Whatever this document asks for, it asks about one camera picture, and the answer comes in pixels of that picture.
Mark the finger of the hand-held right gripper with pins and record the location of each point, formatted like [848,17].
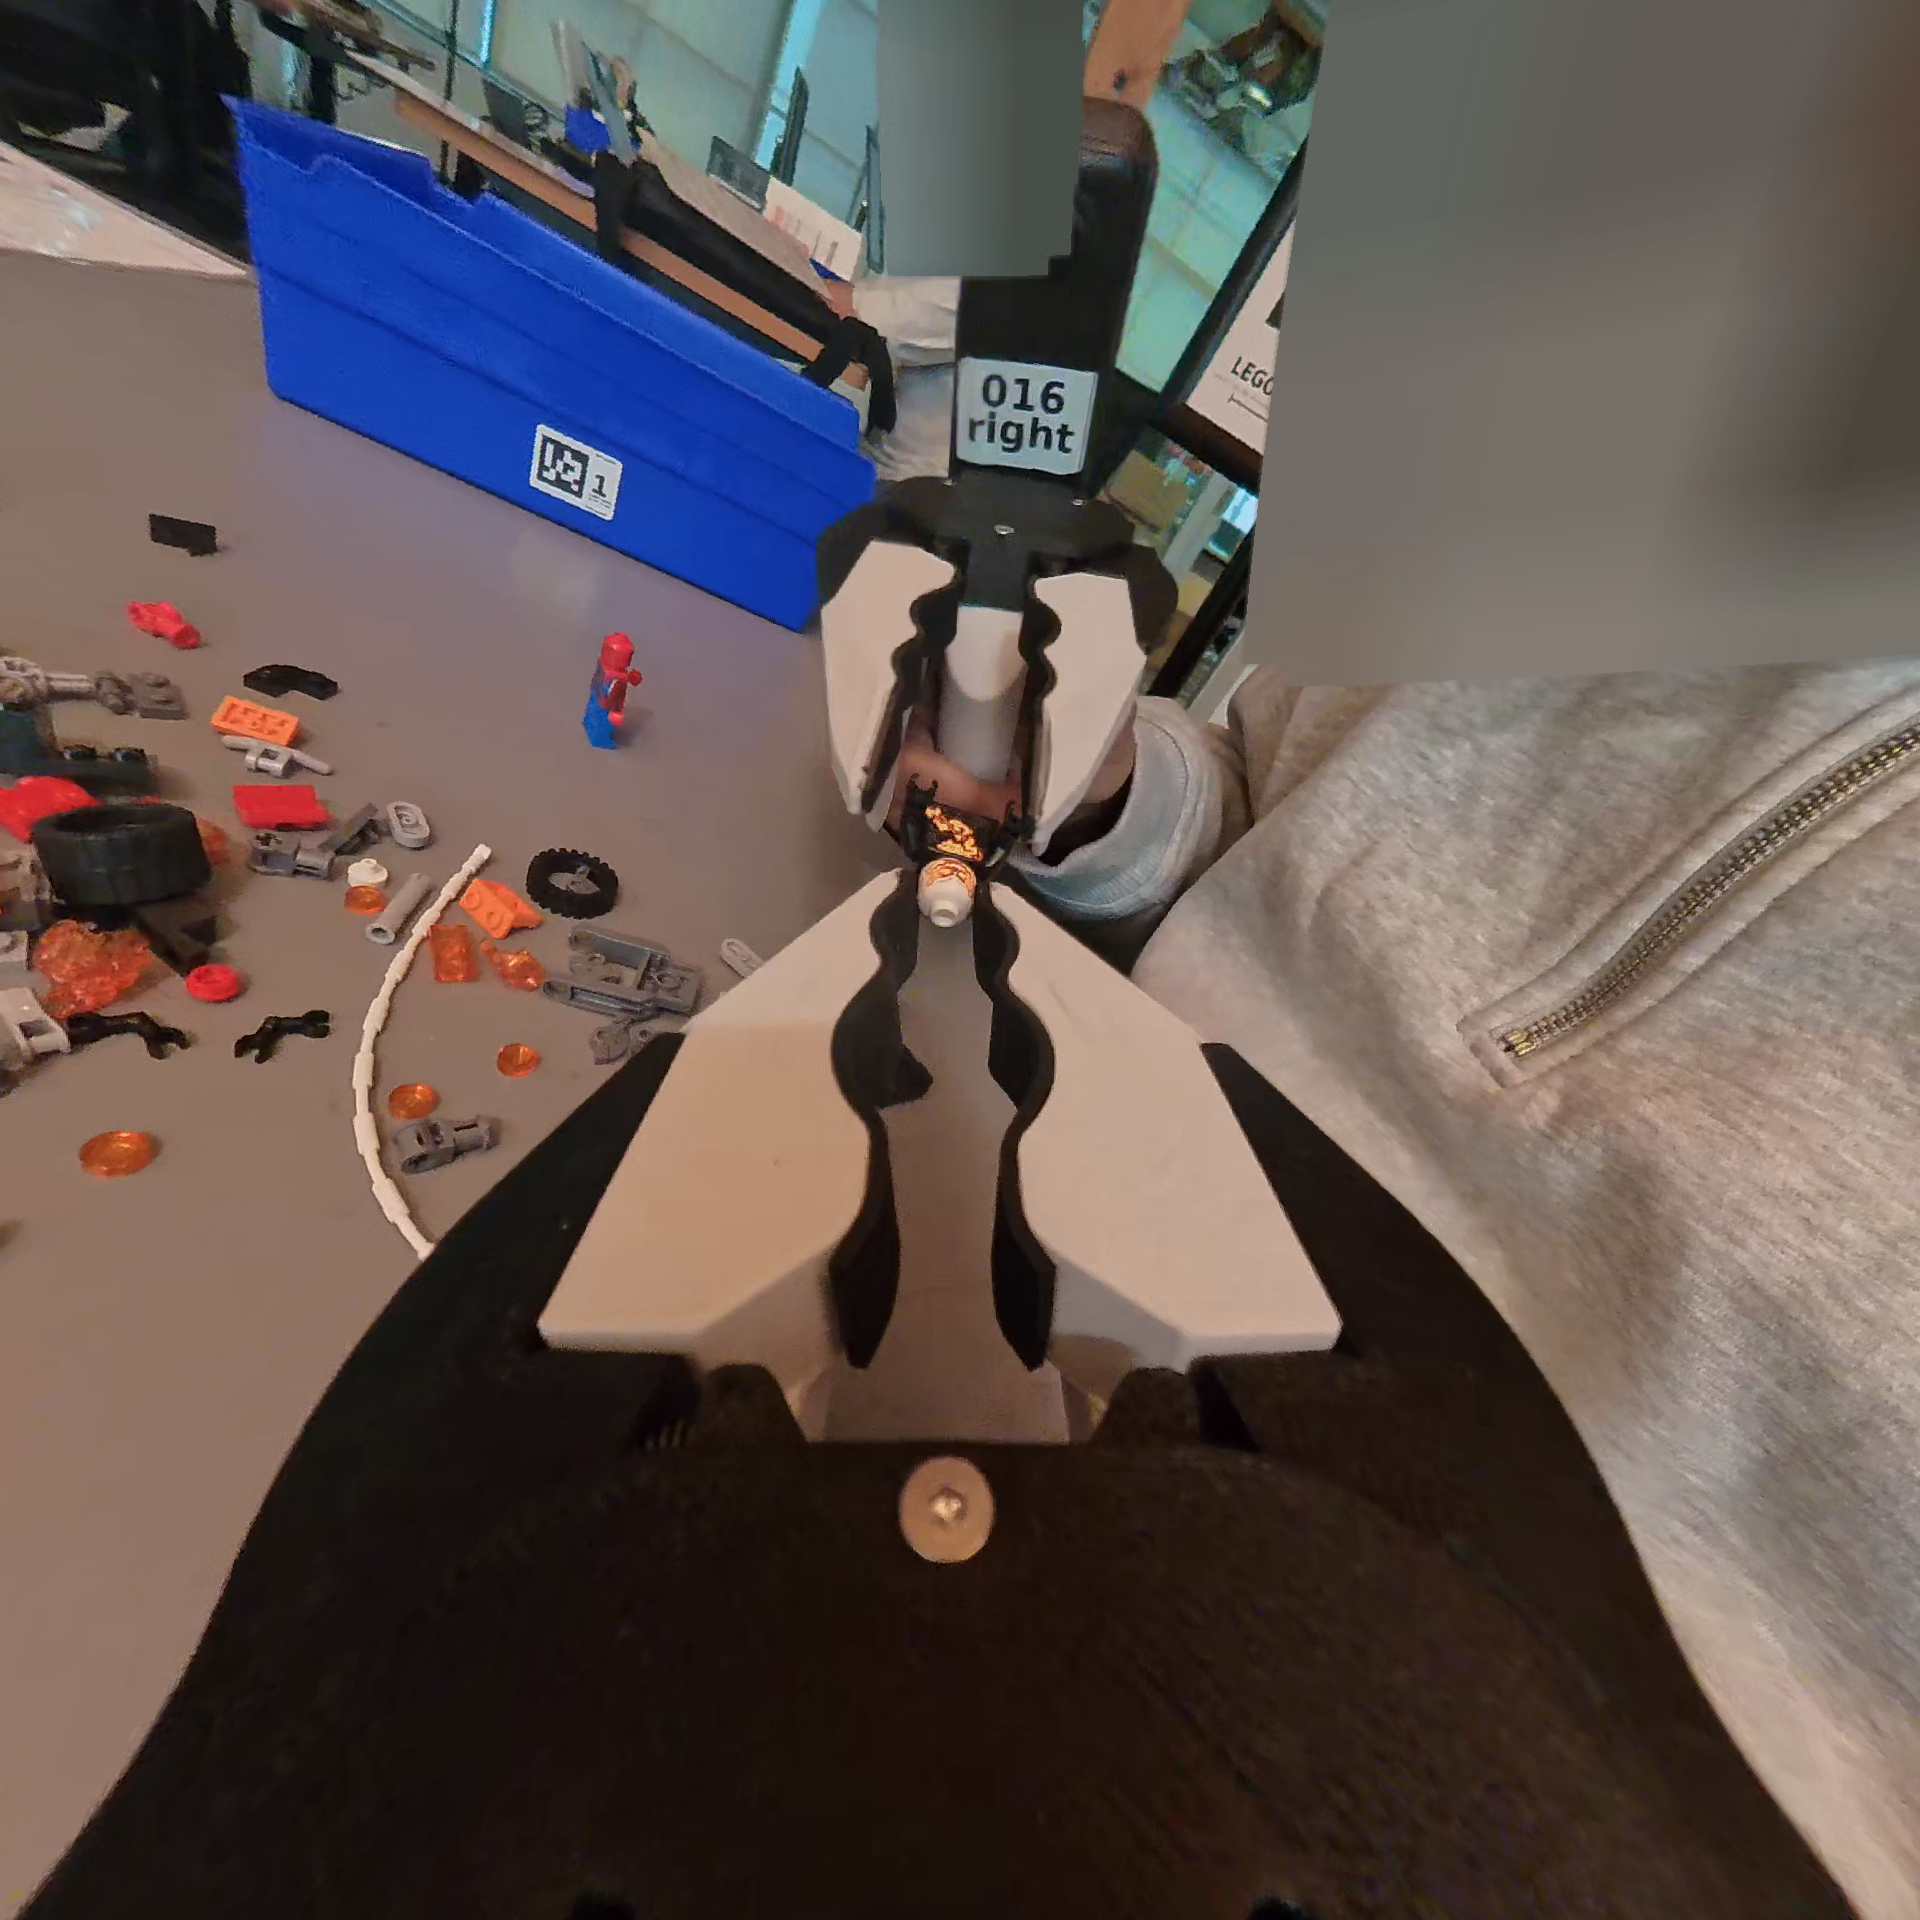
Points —
[1094,662]
[863,674]

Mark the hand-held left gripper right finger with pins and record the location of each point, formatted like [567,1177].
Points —
[1184,1201]

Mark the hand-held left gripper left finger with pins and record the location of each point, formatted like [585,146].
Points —
[691,1201]

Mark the black claw arm piece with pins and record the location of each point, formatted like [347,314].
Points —
[278,1036]
[128,1031]

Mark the grey oval link piece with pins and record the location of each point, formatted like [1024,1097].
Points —
[393,826]

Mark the person's right forearm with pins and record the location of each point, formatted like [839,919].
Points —
[1141,809]

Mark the small grey link piece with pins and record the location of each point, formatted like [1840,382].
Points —
[741,956]

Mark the black curved lego piece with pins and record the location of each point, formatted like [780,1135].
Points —
[285,681]

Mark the black flat lego plate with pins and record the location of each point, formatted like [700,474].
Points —
[181,534]

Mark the dark lego chassis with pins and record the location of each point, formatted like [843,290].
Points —
[60,746]

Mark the person's right hand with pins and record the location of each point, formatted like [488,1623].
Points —
[932,777]

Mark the grey wrench shaped piece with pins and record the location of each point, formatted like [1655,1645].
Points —
[639,1038]

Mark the wooden beam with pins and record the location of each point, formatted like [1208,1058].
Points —
[1125,45]

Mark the framed marker sign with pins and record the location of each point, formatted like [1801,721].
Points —
[1253,375]

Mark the clear orange round tile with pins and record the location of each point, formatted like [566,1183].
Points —
[412,1100]
[520,1062]

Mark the grey technic beam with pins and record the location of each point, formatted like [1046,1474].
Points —
[592,997]

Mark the red and blue minifigure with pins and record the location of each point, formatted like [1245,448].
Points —
[612,690]

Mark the grey technic pin connector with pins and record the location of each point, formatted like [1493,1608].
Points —
[443,1144]

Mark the clear orange chunky piece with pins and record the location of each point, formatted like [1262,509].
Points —
[516,970]

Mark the clear orange flat plate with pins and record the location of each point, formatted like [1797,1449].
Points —
[455,956]

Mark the orange slope brick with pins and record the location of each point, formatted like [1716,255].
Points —
[500,908]

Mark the small black rubber tyre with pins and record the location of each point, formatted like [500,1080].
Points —
[537,886]

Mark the wooden workbench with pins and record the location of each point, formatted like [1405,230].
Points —
[720,284]

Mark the grey tube pin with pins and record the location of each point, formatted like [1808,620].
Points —
[398,908]

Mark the black bag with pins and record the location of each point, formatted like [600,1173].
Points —
[629,212]

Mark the dark grey technic connector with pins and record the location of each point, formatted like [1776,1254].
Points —
[307,853]

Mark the red round tile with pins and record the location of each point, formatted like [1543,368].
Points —
[216,984]

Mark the blue plastic bin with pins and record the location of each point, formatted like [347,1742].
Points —
[451,300]

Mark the red flat plate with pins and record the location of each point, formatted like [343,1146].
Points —
[281,808]

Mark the large clear orange dish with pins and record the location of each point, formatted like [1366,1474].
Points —
[119,1156]

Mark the light grey bar piece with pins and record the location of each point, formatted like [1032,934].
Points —
[278,756]

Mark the orange studded plate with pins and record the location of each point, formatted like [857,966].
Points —
[255,724]

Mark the clear orange flame piece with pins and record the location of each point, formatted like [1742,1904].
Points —
[91,968]

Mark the large black tyre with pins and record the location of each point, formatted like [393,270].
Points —
[119,855]

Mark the light grey technic pin piece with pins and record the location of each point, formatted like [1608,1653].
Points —
[29,1026]

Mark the small red clip piece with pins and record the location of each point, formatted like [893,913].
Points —
[163,623]

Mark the red curved panel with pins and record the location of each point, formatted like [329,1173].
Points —
[38,808]

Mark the grey linked technic pieces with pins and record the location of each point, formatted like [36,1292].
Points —
[91,690]

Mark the grey technic frame piece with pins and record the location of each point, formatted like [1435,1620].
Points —
[639,961]

